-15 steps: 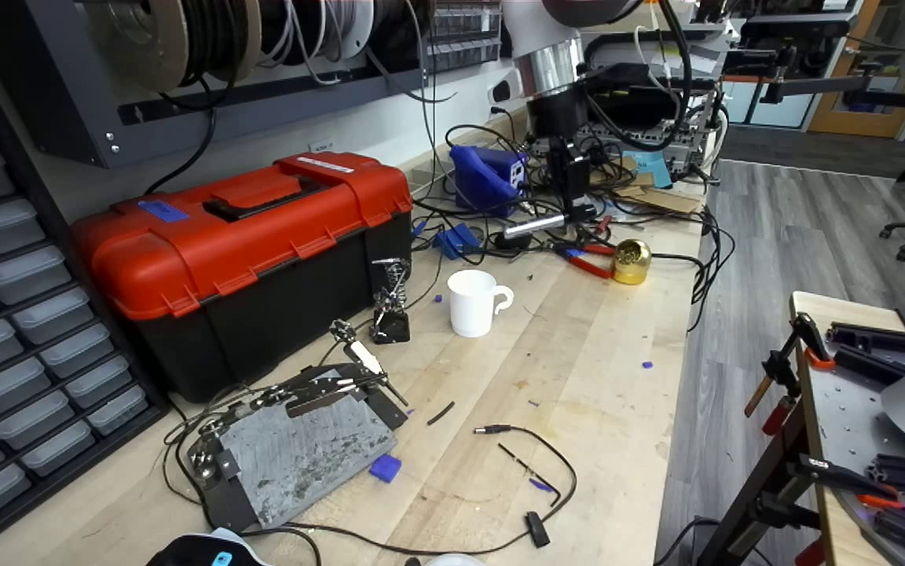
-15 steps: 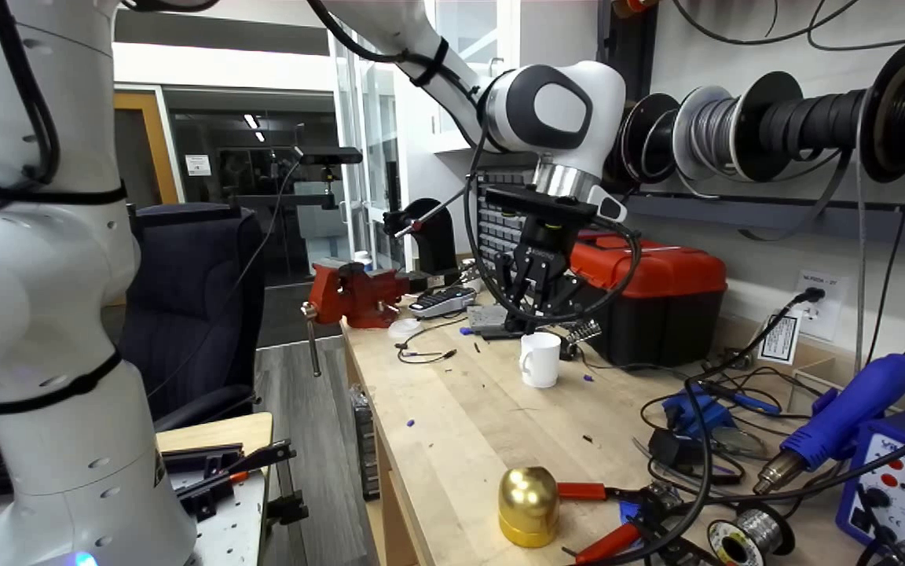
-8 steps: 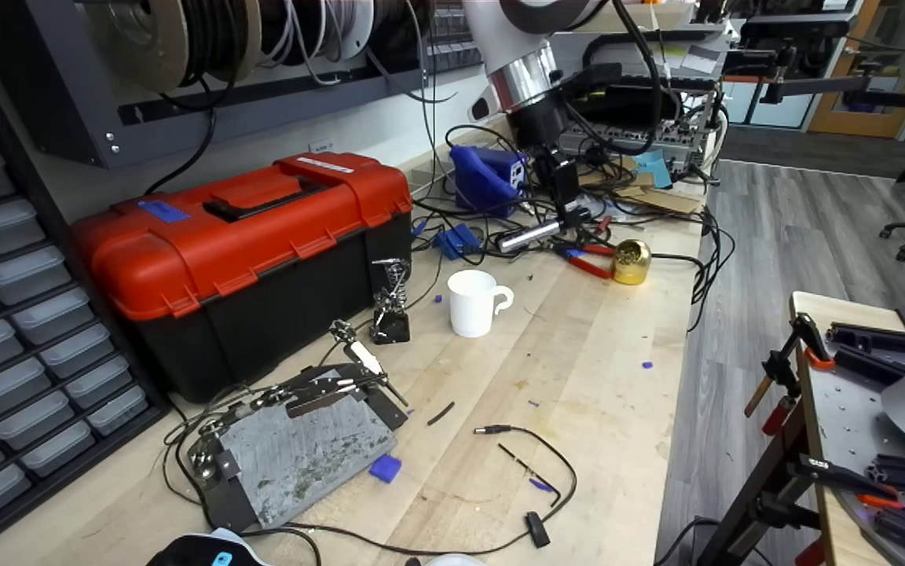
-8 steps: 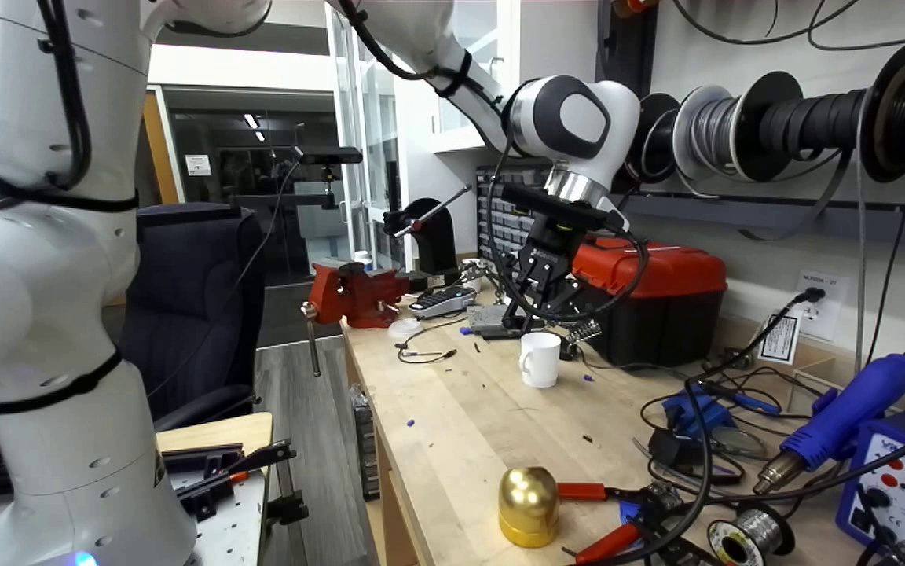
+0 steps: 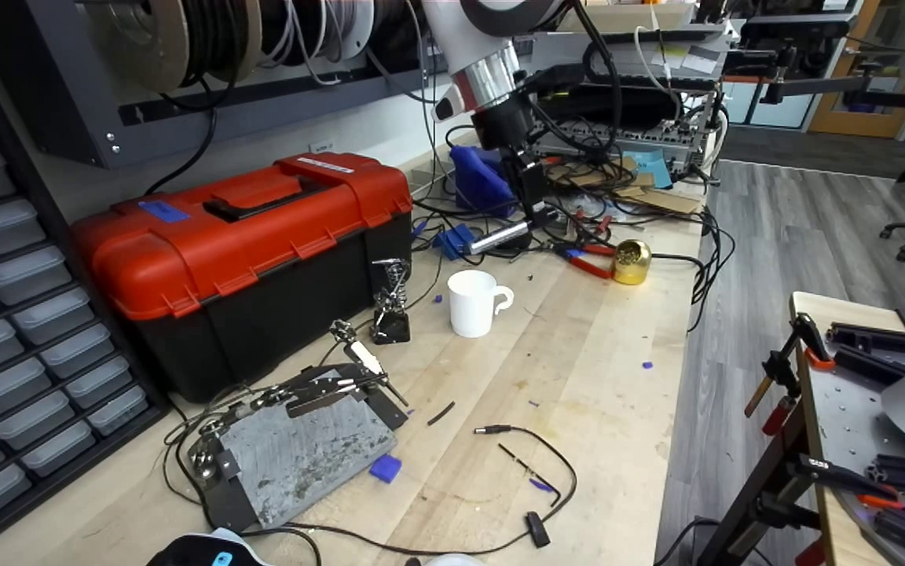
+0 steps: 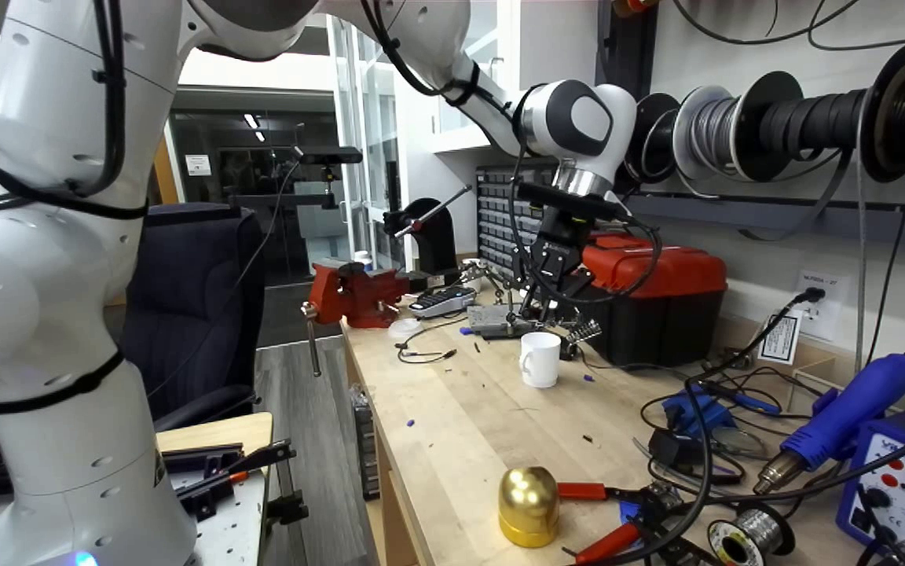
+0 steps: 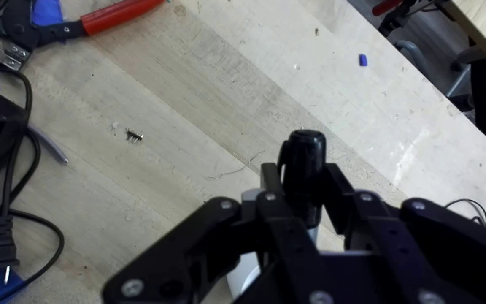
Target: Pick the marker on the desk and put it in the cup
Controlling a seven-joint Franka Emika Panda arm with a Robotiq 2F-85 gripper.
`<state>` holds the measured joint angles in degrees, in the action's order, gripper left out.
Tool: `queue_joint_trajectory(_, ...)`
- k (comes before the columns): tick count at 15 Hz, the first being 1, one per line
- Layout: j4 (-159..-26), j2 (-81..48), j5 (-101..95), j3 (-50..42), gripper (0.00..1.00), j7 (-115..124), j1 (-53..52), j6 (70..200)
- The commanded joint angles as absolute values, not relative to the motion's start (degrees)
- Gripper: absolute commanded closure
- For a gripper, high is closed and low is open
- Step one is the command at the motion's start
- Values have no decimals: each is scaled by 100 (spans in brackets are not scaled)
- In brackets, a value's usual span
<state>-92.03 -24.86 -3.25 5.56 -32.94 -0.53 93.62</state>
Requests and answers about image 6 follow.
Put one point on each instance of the blue connector box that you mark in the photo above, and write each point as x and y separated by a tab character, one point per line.
696	414

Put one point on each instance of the gold metal dome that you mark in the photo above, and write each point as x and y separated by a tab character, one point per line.
527	508

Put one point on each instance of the grey spool rack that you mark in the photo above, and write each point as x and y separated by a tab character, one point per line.
787	215

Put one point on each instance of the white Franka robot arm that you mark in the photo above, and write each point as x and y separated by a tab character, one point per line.
45	315

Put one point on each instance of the black bar clamp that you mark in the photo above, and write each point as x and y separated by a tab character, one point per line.
228	474

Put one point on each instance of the white wall cabinet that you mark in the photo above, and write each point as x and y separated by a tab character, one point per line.
558	43

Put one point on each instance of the white wall outlet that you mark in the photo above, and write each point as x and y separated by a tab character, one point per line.
819	303

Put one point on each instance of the black power strip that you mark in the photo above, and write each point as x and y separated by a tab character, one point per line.
364	443

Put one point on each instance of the blue plastic cap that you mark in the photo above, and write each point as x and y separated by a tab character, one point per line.
633	510

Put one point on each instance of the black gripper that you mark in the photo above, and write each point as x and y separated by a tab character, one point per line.
571	236

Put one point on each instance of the grey black handheld device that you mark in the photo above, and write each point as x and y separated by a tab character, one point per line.
441	307

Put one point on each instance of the grey soldering work plate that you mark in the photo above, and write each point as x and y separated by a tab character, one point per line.
490	323

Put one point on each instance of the helping hands stand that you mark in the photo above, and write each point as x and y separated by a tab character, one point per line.
583	336

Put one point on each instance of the red and black toolbox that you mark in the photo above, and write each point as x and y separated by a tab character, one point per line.
659	301

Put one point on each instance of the white ceramic mug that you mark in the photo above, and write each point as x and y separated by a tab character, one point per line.
539	361

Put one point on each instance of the red bench vise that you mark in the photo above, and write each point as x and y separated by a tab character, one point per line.
353	292

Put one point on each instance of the dark blue office chair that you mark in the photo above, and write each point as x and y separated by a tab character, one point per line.
190	303

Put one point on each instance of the small parts drawer cabinet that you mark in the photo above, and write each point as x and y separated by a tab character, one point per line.
493	225

